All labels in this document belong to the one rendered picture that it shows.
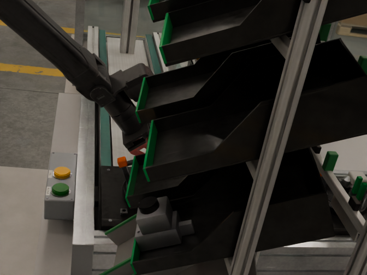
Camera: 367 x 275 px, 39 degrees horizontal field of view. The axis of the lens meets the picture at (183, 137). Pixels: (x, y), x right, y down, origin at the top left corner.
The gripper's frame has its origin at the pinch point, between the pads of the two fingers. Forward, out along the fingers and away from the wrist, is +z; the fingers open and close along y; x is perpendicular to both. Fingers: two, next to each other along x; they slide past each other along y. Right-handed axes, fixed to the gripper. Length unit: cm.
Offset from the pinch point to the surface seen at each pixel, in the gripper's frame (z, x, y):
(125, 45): 9, 8, 105
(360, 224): -4, -30, -51
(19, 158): 53, 106, 161
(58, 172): -4.7, 24.5, 7.6
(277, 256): 30.4, -13.1, -16.5
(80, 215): 0.0, 20.6, -7.3
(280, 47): -33, -31, -49
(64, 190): -3.4, 23.0, 0.5
